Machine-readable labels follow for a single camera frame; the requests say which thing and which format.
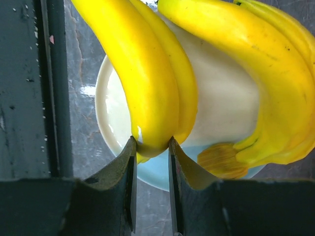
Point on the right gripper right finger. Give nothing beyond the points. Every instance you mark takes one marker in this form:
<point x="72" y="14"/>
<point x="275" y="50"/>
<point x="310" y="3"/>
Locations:
<point x="193" y="198"/>

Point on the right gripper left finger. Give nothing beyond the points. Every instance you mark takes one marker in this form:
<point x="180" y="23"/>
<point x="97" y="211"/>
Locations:
<point x="116" y="184"/>

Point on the yellow banana bunch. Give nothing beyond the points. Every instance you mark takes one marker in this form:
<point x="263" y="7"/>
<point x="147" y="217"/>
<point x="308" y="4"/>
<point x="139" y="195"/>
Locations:
<point x="157" y="77"/>
<point x="285" y="125"/>

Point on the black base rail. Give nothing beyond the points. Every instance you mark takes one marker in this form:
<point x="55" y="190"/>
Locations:
<point x="35" y="138"/>

